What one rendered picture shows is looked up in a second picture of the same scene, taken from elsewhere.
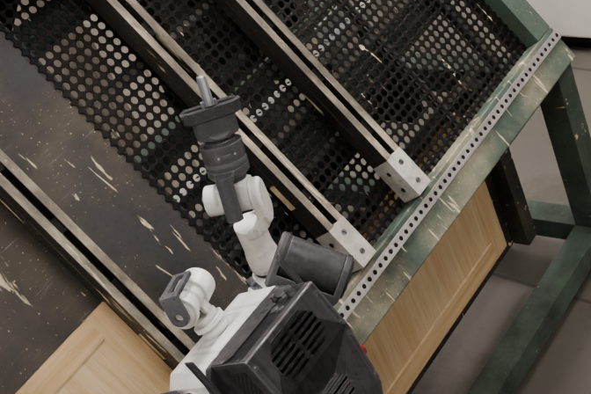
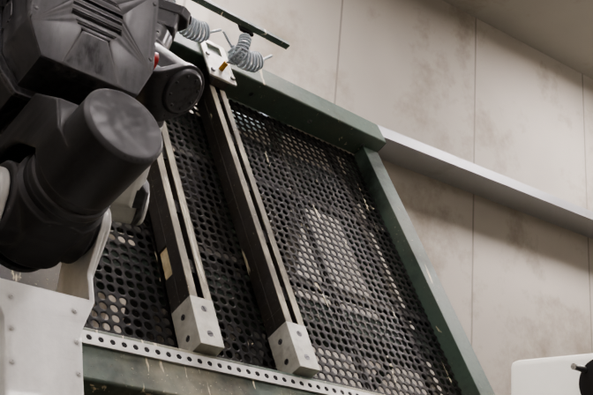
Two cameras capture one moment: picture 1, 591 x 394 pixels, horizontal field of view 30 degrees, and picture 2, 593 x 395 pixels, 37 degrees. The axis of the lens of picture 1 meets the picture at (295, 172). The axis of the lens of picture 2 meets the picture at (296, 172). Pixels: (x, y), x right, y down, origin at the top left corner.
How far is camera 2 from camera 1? 202 cm
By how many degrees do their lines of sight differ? 53
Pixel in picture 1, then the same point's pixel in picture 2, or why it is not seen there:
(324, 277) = (164, 60)
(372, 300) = (188, 376)
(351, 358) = (139, 16)
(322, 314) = not seen: outside the picture
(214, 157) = not seen: hidden behind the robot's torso
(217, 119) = (162, 10)
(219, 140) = not seen: hidden behind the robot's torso
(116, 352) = not seen: outside the picture
